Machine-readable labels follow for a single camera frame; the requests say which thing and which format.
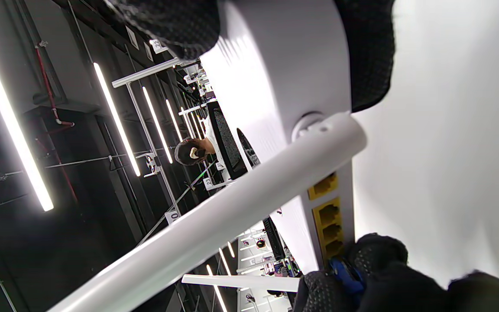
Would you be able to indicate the white number sign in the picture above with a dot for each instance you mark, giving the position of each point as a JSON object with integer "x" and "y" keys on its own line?
{"x": 172, "y": 216}
{"x": 208, "y": 183}
{"x": 158, "y": 45}

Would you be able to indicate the row of ceiling light strips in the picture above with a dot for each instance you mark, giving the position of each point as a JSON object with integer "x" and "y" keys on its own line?
{"x": 11, "y": 125}

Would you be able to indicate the person's left hand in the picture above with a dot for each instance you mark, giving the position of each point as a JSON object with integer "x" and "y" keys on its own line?
{"x": 171, "y": 26}

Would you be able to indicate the white router with antennas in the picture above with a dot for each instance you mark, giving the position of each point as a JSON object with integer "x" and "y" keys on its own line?
{"x": 275, "y": 65}

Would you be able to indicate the small black monitor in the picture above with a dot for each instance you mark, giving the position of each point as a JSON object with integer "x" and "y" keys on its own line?
{"x": 274, "y": 238}

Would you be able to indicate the white hair clip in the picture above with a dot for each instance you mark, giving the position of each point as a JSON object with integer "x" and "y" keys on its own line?
{"x": 193, "y": 152}

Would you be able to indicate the person's right hand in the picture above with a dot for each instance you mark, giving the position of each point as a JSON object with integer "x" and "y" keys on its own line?
{"x": 396, "y": 290}

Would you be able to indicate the red pipe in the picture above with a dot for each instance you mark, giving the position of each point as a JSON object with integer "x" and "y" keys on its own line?
{"x": 50, "y": 95}

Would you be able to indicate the white metal frame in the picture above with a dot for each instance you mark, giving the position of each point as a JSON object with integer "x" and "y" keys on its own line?
{"x": 145, "y": 125}

